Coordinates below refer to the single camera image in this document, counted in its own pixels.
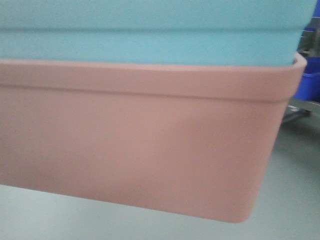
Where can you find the stainless steel shelf rack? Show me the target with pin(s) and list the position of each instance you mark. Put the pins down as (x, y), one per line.
(300, 109)

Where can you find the blue crates under rack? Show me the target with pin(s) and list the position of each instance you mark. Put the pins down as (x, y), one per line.
(309, 48)

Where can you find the pink plastic box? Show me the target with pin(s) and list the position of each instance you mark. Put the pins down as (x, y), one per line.
(186, 139)

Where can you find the light blue plastic box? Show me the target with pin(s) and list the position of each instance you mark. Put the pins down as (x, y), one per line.
(197, 32)

